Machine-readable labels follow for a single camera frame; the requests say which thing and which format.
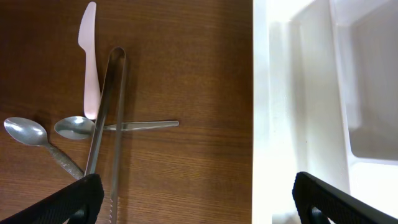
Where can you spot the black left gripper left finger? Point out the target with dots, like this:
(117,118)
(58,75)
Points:
(79,202)

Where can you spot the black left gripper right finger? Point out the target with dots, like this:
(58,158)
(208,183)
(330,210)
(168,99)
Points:
(319,202)

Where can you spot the steel tongs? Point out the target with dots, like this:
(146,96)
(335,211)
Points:
(116,67)

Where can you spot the steel spoon patterned handle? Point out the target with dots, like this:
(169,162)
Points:
(31,133)

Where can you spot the steel spoon plain handle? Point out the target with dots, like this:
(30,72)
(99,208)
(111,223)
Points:
(78,127)

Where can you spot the pink plastic knife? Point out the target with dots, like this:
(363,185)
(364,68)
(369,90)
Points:
(86,40)

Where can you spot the white cutlery tray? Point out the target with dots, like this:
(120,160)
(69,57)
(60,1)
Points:
(325,102)

